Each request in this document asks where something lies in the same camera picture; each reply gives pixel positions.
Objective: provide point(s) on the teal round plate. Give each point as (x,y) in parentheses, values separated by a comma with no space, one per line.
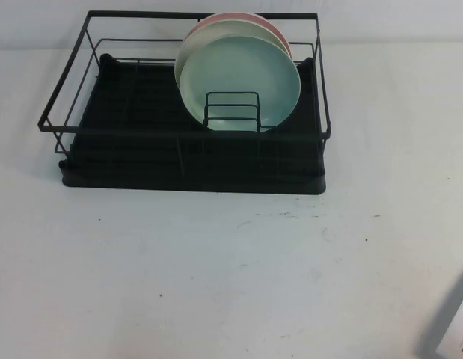
(242,71)

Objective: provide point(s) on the cream round plate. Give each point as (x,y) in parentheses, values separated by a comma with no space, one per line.
(216,33)

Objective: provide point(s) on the pink round plate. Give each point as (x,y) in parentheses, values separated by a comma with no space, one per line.
(235,16)

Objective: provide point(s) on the black plastic drip tray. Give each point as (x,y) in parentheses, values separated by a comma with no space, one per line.
(141,175)

